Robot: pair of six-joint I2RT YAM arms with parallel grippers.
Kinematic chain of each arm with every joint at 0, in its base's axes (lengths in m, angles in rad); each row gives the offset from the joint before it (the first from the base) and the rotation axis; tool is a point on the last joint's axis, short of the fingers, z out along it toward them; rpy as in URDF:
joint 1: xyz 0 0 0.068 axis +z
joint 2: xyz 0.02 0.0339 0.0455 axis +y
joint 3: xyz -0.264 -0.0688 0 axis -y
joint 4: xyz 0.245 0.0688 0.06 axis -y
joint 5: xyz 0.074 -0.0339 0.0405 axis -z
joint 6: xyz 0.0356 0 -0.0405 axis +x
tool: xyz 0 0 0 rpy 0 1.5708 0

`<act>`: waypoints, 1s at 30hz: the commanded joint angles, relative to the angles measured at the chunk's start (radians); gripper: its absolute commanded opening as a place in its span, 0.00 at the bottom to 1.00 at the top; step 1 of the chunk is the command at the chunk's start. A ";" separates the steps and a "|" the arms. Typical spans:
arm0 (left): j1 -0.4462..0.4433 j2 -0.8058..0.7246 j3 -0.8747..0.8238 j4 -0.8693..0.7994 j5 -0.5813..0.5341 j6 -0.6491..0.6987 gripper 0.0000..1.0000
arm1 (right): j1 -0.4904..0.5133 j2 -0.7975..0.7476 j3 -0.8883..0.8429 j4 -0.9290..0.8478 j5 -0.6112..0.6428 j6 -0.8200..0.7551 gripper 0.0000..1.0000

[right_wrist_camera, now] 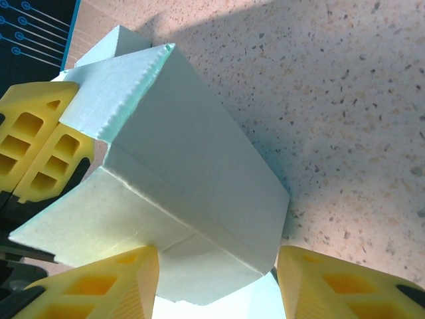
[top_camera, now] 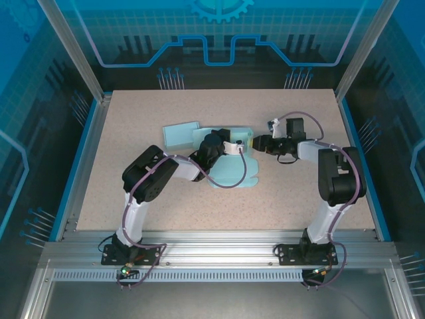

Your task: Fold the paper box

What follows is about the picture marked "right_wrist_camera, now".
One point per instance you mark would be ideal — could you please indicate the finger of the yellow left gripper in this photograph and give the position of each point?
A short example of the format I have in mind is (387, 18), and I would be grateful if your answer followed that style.
(85, 148)
(20, 99)

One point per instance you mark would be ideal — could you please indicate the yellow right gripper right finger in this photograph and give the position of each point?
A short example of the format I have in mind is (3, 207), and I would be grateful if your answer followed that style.
(292, 282)

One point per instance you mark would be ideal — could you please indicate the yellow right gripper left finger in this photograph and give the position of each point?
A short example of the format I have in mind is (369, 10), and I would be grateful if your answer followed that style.
(133, 276)

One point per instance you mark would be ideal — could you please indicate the light blue paper box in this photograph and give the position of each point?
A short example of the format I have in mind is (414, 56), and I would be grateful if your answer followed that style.
(186, 149)

